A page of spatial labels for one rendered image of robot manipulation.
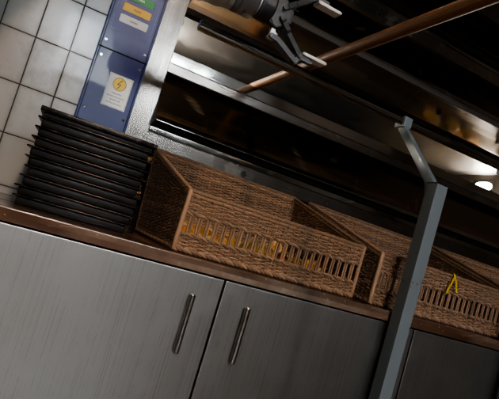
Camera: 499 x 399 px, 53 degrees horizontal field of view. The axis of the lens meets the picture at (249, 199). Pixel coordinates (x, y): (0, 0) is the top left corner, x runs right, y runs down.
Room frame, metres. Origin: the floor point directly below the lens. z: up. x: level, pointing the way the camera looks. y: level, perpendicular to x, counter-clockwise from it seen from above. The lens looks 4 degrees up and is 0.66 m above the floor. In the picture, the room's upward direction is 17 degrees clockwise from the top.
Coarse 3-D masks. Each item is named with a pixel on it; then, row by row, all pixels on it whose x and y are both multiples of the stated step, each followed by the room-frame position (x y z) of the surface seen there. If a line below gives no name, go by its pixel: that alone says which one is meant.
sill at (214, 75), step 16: (176, 64) 1.65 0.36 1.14; (192, 64) 1.67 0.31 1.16; (224, 80) 1.72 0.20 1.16; (256, 96) 1.77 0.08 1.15; (272, 96) 1.79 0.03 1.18; (288, 112) 1.82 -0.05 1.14; (304, 112) 1.85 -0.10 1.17; (336, 128) 1.91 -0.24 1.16; (368, 144) 1.97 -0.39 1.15; (384, 144) 2.00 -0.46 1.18; (400, 160) 2.04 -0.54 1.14; (448, 176) 2.14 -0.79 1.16; (480, 192) 2.22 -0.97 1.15
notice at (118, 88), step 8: (112, 72) 1.55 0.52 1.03; (112, 80) 1.55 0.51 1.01; (120, 80) 1.56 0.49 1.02; (128, 80) 1.57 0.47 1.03; (112, 88) 1.56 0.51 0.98; (120, 88) 1.56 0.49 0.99; (128, 88) 1.57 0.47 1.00; (104, 96) 1.55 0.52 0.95; (112, 96) 1.56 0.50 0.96; (120, 96) 1.57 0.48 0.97; (128, 96) 1.58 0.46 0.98; (112, 104) 1.56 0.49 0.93; (120, 104) 1.57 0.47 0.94
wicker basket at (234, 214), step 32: (160, 160) 1.51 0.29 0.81; (160, 192) 1.43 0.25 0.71; (192, 192) 1.20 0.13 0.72; (224, 192) 1.71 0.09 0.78; (256, 192) 1.77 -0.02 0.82; (160, 224) 1.34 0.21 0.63; (224, 224) 1.24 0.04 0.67; (256, 224) 1.28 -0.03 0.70; (288, 224) 1.31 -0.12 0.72; (320, 224) 1.65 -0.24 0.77; (224, 256) 1.25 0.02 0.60; (256, 256) 1.29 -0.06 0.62; (288, 256) 1.33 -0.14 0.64; (320, 256) 1.37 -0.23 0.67; (352, 256) 1.41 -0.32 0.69; (320, 288) 1.37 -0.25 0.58; (352, 288) 1.42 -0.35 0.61
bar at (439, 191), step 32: (224, 32) 1.32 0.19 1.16; (288, 64) 1.40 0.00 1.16; (352, 96) 1.49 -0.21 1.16; (416, 128) 1.59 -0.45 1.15; (416, 160) 1.47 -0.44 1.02; (480, 160) 1.71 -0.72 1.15; (416, 224) 1.39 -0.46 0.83; (416, 256) 1.36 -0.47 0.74; (416, 288) 1.36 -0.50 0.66; (384, 352) 1.38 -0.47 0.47; (384, 384) 1.36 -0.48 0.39
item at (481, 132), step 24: (192, 0) 1.64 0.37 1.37; (240, 24) 1.72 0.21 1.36; (264, 24) 1.68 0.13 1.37; (312, 48) 1.76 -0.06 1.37; (336, 48) 1.72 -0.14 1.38; (336, 72) 1.89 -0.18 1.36; (360, 72) 1.85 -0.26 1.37; (384, 72) 1.80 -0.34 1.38; (384, 96) 1.99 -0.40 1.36; (408, 96) 1.94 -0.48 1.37; (432, 96) 1.89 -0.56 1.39; (432, 120) 2.10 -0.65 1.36; (456, 120) 2.05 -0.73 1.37; (480, 120) 2.00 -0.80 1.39; (480, 144) 2.22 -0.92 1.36
